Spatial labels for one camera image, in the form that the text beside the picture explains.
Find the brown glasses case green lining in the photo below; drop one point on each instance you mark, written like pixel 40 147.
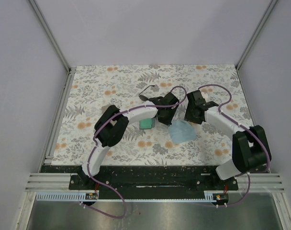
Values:
pixel 104 108

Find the grey-blue glasses case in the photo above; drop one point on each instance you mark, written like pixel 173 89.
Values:
pixel 147 124

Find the aluminium frame post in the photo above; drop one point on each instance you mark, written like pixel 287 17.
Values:
pixel 43 23
pixel 256 33

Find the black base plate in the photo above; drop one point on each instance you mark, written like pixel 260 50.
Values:
pixel 191 177

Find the white slotted cable duct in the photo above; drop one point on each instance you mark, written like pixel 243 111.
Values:
pixel 67 196

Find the aluminium front rail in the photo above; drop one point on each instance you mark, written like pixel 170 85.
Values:
pixel 262 182

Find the right aluminium frame post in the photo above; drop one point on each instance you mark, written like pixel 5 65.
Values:
pixel 256 33

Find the left aluminium frame post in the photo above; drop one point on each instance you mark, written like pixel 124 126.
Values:
pixel 43 23

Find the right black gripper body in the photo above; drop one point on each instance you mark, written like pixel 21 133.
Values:
pixel 189 115

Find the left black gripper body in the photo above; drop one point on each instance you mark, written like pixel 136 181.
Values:
pixel 166 119

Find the black aviator sunglasses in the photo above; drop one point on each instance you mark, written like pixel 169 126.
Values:
pixel 143 95

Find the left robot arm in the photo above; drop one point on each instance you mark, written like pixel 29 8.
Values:
pixel 111 126

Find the floral table mat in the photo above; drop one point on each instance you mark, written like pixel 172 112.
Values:
pixel 96 86

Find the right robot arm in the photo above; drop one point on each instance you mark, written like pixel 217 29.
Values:
pixel 250 148

